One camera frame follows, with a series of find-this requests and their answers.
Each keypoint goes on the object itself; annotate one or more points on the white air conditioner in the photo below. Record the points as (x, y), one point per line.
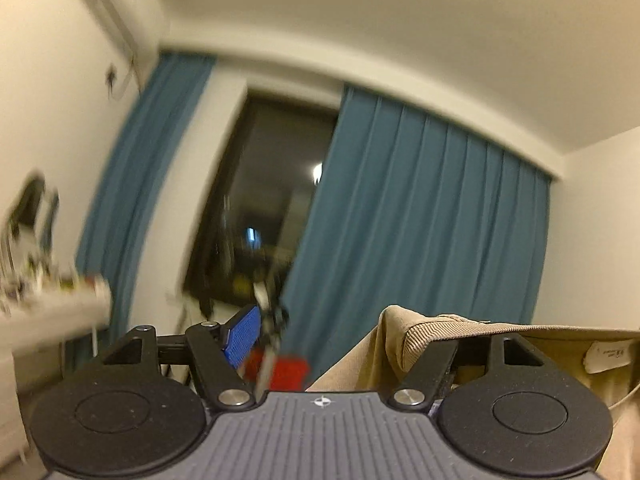
(133, 26)

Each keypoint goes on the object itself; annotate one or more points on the cosmetics on dressing table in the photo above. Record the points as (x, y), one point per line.
(40, 281)

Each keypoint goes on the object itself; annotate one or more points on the black framed mirror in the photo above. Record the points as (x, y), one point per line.
(31, 218)

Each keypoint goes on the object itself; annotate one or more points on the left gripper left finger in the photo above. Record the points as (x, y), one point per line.
(147, 401)

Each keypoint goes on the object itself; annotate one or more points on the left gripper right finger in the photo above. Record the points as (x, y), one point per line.
(506, 407)

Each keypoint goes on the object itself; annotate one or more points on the khaki tan garment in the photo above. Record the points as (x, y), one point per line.
(605, 361)

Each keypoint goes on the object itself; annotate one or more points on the white dressing table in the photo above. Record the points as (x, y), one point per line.
(51, 316)

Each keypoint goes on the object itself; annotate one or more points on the large teal curtain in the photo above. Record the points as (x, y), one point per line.
(416, 211)

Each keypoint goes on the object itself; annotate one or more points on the garment steamer stand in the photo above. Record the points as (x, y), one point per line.
(274, 322)

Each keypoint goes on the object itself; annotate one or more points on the dark window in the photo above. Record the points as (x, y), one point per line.
(259, 199)

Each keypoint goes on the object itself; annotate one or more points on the narrow teal curtain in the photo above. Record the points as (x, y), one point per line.
(112, 241)

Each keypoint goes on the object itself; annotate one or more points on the red bag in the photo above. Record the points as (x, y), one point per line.
(289, 373)

